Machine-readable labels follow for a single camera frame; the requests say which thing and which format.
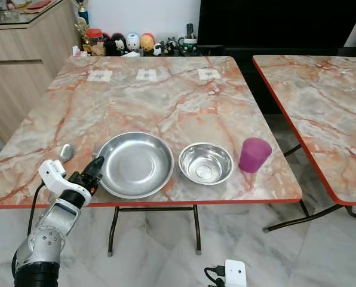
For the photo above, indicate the white round figurine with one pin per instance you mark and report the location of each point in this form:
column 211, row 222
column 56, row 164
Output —
column 132, row 42

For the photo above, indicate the steel spoon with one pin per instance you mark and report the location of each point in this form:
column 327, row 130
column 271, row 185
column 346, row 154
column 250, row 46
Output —
column 66, row 153

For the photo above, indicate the jar with red lid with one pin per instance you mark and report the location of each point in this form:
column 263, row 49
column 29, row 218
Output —
column 95, row 39

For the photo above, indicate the yellow orange figurine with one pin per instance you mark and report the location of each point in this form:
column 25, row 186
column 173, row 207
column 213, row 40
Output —
column 147, row 42

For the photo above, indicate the white square sticker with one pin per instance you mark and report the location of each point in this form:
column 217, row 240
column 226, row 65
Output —
column 146, row 74
column 209, row 73
column 100, row 75

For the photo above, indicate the stainless steel bowl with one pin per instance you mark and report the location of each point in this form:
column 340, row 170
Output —
column 206, row 163

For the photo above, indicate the black mouse figurine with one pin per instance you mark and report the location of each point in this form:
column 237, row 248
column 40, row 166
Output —
column 118, row 42

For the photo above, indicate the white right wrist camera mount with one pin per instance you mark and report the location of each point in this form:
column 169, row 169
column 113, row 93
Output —
column 235, row 274

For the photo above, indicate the black remote control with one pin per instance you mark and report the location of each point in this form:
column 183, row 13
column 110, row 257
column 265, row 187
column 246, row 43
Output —
column 190, row 30

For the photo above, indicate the purple plastic cup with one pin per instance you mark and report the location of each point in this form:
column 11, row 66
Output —
column 254, row 155

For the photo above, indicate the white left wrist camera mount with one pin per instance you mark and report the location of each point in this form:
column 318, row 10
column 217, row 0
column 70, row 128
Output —
column 55, row 174

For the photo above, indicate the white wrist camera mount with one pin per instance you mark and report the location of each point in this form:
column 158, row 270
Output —
column 235, row 274
column 55, row 174

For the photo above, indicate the light wooden cabinet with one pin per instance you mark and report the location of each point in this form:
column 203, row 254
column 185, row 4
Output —
column 22, row 66

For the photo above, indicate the dark green mug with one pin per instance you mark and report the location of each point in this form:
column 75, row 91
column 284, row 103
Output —
column 189, row 45

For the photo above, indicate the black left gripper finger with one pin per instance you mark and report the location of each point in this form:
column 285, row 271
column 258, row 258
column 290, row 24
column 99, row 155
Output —
column 92, row 166
column 100, row 168

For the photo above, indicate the flat red case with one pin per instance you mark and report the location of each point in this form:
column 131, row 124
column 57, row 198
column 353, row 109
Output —
column 37, row 5

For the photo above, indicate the stainless steel plate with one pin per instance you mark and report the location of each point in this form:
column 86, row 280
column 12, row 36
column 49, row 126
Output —
column 136, row 164

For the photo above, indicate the gold trophy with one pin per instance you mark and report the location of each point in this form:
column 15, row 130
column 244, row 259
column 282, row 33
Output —
column 81, row 15

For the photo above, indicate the marble pattern folding table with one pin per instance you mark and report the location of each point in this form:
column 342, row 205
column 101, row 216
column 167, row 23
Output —
column 321, row 113
column 172, row 101

